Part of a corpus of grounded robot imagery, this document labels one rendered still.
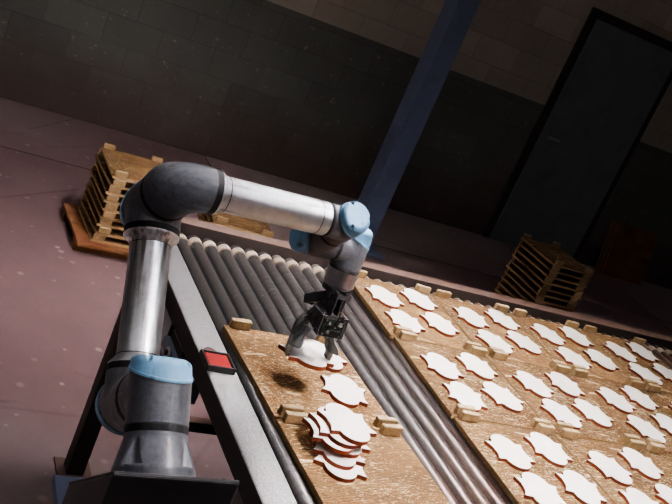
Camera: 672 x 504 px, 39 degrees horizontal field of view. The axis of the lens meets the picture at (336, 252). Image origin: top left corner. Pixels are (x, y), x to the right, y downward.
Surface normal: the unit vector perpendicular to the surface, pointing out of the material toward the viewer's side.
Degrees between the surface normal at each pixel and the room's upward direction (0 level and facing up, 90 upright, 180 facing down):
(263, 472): 0
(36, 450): 0
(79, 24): 90
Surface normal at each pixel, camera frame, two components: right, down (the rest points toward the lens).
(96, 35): 0.33, 0.44
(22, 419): 0.38, -0.87
